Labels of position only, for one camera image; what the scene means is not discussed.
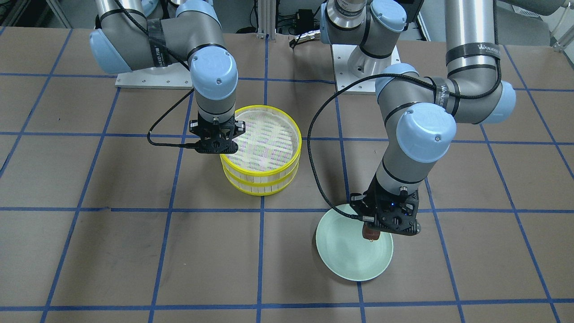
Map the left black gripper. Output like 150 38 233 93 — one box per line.
350 178 422 236

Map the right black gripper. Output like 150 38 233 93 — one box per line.
188 116 246 154

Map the brown bun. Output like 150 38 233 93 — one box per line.
361 223 381 242

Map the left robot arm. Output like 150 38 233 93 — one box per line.
334 0 516 240

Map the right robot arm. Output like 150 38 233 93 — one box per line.
89 0 246 154

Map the green plate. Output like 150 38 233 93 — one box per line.
315 210 394 281

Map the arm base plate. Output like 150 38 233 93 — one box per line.
331 44 400 90
115 63 193 90

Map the black braided cable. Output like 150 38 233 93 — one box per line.
308 0 503 221

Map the aluminium frame post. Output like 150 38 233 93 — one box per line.
257 0 278 42

